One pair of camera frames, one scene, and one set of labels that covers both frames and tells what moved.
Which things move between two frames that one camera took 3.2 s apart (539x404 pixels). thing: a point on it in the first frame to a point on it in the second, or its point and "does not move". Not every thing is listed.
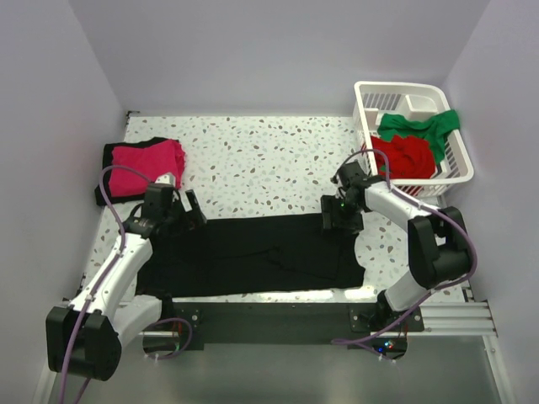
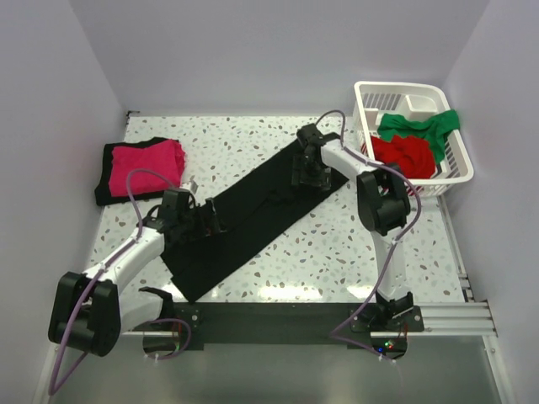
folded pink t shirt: (152, 161) does not move
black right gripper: (328, 204) to (300, 163)
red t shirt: (403, 157) does not move
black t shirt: (248, 255) to (253, 211)
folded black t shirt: (103, 190) does not move
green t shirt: (434, 130) does not move
